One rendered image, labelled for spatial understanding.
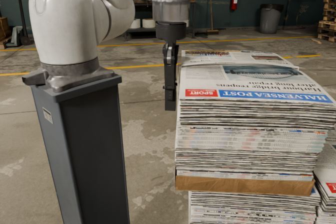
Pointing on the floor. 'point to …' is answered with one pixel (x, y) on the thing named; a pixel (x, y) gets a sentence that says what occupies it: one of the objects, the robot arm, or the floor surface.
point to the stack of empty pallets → (328, 16)
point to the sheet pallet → (4, 33)
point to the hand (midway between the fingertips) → (170, 98)
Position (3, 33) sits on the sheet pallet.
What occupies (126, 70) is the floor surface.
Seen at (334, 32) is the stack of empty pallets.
